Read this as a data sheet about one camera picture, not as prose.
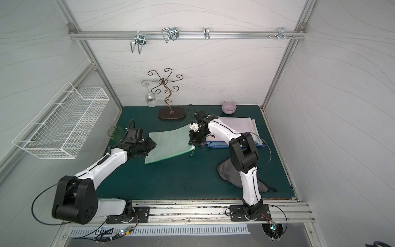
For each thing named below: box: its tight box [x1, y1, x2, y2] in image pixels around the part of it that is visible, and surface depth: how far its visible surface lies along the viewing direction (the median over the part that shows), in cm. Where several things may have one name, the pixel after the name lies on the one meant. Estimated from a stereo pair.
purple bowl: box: [221, 100, 238, 115], surface depth 117 cm
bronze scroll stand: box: [147, 67, 187, 120], surface depth 100 cm
